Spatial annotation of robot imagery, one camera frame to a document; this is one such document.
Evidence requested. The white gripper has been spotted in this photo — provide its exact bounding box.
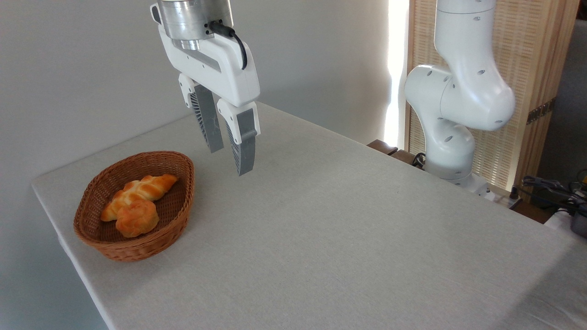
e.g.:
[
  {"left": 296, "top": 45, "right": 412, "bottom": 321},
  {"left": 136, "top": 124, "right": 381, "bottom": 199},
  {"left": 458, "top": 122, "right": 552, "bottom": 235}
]
[{"left": 150, "top": 4, "right": 261, "bottom": 176}]

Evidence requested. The round twisted bread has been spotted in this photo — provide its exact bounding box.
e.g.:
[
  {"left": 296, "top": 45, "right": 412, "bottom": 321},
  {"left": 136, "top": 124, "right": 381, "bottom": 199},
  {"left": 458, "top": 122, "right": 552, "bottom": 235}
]
[{"left": 115, "top": 199, "right": 160, "bottom": 238}]

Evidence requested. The long braided bread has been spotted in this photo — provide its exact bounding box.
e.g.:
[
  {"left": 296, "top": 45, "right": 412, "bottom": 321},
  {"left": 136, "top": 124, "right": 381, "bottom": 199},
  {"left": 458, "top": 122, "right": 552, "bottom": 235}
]
[{"left": 100, "top": 174, "right": 178, "bottom": 222}]

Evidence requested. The brown wicker basket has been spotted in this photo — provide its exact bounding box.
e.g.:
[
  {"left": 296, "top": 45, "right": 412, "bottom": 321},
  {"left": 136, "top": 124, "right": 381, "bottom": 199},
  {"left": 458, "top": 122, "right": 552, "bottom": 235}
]
[{"left": 73, "top": 151, "right": 195, "bottom": 262}]

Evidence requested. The brown wooden furniture piece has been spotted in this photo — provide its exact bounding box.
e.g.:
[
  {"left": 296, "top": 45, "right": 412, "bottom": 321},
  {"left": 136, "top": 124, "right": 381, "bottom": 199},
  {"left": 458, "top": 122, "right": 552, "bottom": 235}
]
[{"left": 367, "top": 139, "right": 425, "bottom": 170}]

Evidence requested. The dark metal screen hinge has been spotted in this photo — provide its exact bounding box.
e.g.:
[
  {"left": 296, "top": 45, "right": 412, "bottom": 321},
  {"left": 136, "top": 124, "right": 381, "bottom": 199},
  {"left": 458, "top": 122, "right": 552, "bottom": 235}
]
[{"left": 526, "top": 98, "right": 557, "bottom": 125}]

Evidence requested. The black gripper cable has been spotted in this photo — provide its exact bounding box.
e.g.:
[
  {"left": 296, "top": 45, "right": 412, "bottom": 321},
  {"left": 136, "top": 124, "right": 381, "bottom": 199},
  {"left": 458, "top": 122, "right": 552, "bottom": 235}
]
[{"left": 209, "top": 21, "right": 249, "bottom": 70}]

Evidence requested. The black cable bundle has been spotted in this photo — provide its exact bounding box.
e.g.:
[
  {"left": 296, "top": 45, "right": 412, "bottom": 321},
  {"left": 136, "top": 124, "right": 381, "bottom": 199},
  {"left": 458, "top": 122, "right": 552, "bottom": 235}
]
[{"left": 522, "top": 170, "right": 587, "bottom": 216}]

